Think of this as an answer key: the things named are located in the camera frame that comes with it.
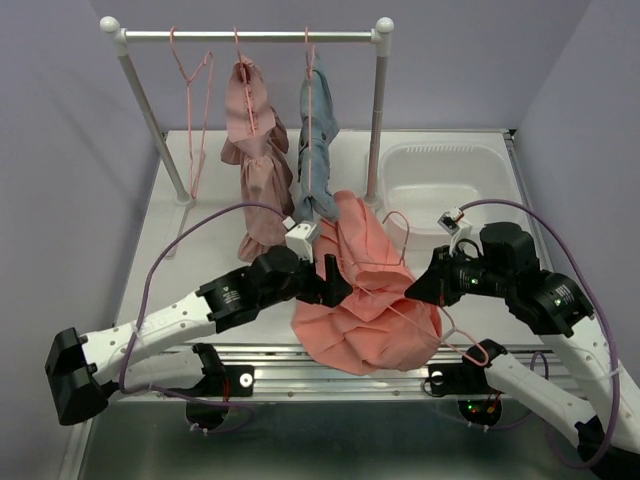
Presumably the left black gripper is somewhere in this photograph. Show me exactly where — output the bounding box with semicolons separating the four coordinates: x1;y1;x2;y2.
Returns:
259;248;352;309

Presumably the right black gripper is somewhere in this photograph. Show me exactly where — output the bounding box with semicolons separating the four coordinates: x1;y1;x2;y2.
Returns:
403;243;513;306

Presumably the coral pink skirt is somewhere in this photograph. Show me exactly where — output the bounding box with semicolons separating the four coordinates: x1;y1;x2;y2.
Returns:
291;190;442;375

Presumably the pink hanger of coral skirt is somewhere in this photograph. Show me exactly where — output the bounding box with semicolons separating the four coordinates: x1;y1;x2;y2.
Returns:
335;209;491;367

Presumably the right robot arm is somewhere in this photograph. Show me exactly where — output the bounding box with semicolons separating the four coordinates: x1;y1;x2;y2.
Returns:
405;222;639;479

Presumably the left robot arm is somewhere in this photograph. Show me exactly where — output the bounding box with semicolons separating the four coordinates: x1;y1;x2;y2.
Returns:
44;246;353;426

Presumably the dusty pink ruffled skirt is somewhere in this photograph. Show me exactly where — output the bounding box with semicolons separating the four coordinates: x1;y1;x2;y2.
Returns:
220;55;294;262

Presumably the pink hanger with dusty skirt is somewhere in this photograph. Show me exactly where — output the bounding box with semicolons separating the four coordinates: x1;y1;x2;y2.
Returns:
233;27;256;136

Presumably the pink hanger with blue garment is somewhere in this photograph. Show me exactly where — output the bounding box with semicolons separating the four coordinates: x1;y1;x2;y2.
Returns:
302;27;318;197

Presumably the translucent white plastic bin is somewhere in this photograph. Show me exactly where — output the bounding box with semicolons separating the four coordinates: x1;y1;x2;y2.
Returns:
379;141;521;244

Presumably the blue denim garment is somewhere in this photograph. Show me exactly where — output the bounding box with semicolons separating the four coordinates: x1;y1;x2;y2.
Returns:
296;53;340;222

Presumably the white clothes rack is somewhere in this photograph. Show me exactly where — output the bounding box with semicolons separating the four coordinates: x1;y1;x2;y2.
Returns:
100;16;394;238

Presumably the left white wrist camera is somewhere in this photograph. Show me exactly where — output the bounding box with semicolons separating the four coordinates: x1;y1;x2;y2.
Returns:
282;216;321;263

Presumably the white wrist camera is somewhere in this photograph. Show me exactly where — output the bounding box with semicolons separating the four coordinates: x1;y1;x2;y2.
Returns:
437;207;473;255
282;216;321;263

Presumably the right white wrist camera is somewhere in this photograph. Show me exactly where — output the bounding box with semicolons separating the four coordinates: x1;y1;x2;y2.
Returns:
437;207;473;255

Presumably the aluminium mounting rail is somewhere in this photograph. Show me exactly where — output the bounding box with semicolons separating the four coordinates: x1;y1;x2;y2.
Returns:
109;344;581;401

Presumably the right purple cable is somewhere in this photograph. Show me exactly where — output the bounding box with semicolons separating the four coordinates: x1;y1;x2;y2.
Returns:
457;198;624;471

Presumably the purple cable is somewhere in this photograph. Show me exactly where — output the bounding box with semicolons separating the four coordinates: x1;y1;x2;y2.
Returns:
457;198;624;471
118;201;296;436

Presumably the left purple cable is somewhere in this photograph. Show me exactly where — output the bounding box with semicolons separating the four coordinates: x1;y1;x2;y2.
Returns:
118;201;296;436

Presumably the empty pink wire hanger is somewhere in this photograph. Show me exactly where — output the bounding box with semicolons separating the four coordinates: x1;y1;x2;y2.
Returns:
168;25;215;197

